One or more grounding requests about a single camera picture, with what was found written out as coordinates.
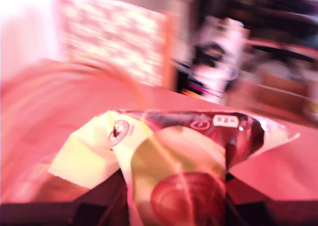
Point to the pale patterned panel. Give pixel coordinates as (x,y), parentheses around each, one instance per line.
(111,37)

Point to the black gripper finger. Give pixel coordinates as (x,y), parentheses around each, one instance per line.
(243,208)
(106,206)

